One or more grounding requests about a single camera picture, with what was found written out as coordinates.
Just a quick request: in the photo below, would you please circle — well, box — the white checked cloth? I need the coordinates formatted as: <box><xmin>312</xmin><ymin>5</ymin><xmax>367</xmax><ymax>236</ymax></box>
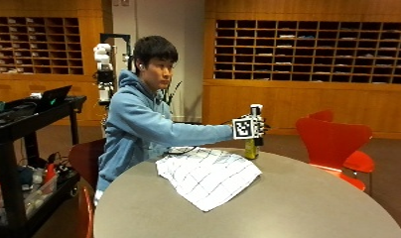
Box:
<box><xmin>154</xmin><ymin>147</ymin><xmax>264</xmax><ymax>212</ymax></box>

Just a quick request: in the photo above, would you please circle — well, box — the black laptop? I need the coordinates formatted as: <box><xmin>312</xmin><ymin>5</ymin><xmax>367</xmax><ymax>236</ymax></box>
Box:
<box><xmin>34</xmin><ymin>84</ymin><xmax>73</xmax><ymax>113</ymax></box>

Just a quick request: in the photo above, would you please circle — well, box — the the person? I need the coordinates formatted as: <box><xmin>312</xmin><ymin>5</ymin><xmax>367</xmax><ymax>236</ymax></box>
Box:
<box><xmin>93</xmin><ymin>35</ymin><xmax>268</xmax><ymax>207</ymax></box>

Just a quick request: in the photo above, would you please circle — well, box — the black equipment cart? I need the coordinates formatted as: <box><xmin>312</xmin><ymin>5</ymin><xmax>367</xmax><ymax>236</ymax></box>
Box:
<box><xmin>0</xmin><ymin>95</ymin><xmax>88</xmax><ymax>238</ymax></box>

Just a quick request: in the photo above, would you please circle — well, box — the black cable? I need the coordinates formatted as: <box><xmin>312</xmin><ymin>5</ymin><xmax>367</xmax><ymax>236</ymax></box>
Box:
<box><xmin>165</xmin><ymin>146</ymin><xmax>200</xmax><ymax>157</ymax></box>

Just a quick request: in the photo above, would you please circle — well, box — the wooden pigeonhole shelf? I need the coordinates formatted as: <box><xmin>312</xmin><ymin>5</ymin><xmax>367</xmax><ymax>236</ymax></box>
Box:
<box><xmin>0</xmin><ymin>16</ymin><xmax>84</xmax><ymax>75</ymax></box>
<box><xmin>212</xmin><ymin>19</ymin><xmax>401</xmax><ymax>85</ymax></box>

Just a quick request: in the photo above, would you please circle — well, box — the clear plastic bin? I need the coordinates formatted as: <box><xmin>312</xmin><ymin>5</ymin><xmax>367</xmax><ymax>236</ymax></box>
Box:
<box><xmin>22</xmin><ymin>174</ymin><xmax>61</xmax><ymax>219</ymax></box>

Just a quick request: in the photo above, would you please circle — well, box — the dark red chair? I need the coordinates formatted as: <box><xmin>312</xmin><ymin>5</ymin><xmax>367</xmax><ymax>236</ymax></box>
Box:
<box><xmin>66</xmin><ymin>138</ymin><xmax>108</xmax><ymax>191</ymax></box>

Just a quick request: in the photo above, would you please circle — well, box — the yellow-green bottle with white cap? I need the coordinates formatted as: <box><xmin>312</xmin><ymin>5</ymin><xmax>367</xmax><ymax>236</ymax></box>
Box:
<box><xmin>244</xmin><ymin>103</ymin><xmax>264</xmax><ymax>161</ymax></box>

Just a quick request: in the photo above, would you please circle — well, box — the white marker cube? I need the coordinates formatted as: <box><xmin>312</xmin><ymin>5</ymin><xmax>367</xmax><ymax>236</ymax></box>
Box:
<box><xmin>231</xmin><ymin>118</ymin><xmax>255</xmax><ymax>141</ymax></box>

